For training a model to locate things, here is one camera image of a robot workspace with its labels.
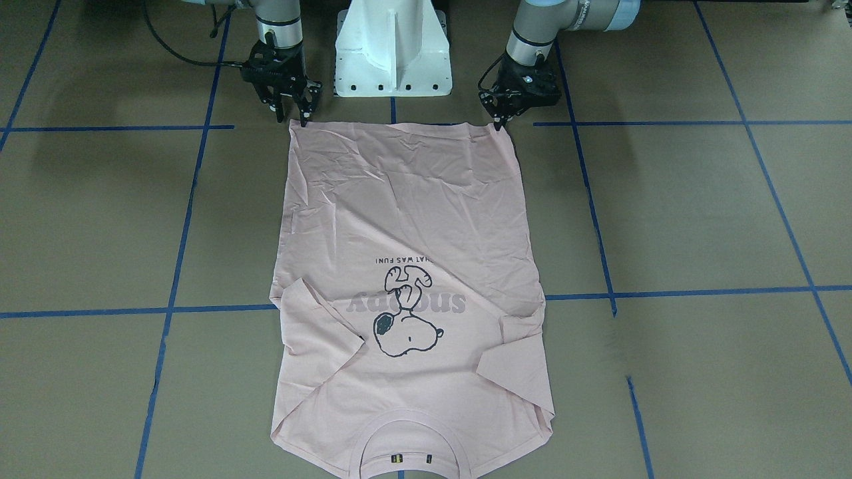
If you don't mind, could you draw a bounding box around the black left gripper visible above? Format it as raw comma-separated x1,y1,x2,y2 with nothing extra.
479,53,562,128

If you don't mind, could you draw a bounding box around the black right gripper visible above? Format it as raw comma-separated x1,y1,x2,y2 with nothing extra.
240,41,323,127

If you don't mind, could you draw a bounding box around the pink Snoopy t-shirt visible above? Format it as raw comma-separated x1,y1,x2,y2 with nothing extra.
269,121,556,478

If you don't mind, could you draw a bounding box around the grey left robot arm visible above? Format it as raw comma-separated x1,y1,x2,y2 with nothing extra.
477,1,641,130

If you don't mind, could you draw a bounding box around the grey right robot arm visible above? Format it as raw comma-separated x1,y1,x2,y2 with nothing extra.
140,1,323,126

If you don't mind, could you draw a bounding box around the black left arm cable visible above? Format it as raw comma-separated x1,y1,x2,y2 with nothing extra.
477,53,508,94

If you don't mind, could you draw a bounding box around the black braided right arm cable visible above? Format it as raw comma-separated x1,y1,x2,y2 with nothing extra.
141,0,250,69

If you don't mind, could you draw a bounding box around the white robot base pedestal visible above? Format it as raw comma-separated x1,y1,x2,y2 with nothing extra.
333,1,453,98

